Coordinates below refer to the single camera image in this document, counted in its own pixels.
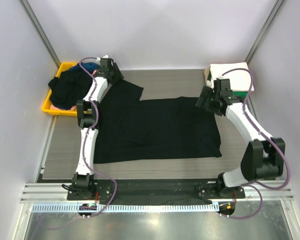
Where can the folded white t shirt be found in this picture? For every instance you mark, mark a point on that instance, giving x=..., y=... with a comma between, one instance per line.
x=240, y=80

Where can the slotted cable duct strip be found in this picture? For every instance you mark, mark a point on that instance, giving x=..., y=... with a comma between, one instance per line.
x=125, y=208

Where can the right aluminium frame post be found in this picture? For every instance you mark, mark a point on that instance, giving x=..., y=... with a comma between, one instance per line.
x=265, y=29

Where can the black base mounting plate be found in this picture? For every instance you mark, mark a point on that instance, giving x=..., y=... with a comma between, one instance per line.
x=151, y=192

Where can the yellow plastic bin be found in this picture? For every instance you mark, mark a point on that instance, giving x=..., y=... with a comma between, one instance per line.
x=48, y=107

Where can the aluminium frame post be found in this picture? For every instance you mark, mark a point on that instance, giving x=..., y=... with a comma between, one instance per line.
x=265, y=29
x=25, y=4

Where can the black shirt in bin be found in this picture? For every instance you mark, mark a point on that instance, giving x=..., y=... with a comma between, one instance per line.
x=70, y=87

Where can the blue shirt in bin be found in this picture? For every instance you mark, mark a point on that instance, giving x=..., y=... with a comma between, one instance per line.
x=89, y=66

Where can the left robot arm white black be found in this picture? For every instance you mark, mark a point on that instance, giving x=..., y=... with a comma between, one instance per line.
x=90, y=125

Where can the left aluminium frame post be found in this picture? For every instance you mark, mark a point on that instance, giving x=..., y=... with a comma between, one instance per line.
x=25, y=4

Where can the pink shirt in bin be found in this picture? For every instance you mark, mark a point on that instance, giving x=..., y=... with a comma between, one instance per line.
x=57, y=107

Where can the black t shirt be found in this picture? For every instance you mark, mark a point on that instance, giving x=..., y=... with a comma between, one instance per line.
x=131, y=128

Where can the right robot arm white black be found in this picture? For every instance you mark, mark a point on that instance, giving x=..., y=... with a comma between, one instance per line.
x=263, y=156

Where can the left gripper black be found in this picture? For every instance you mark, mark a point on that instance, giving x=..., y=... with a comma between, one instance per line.
x=119, y=76

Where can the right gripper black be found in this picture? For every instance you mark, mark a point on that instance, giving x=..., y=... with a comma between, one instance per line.
x=207, y=92

